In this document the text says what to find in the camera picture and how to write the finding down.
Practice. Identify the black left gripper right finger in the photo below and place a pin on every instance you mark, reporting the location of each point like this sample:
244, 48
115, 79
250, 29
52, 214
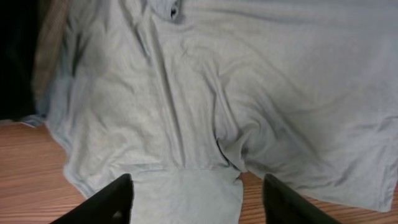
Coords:
283, 205

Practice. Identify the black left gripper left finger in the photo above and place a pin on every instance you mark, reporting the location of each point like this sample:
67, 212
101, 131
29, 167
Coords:
111, 205

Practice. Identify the light blue polo shirt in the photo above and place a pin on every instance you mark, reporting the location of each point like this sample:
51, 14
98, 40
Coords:
184, 96

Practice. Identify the folded grey garment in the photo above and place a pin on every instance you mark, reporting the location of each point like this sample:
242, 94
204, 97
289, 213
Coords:
52, 19

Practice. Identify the folded black garment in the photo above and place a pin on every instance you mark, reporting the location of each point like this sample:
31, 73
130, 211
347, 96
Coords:
19, 32

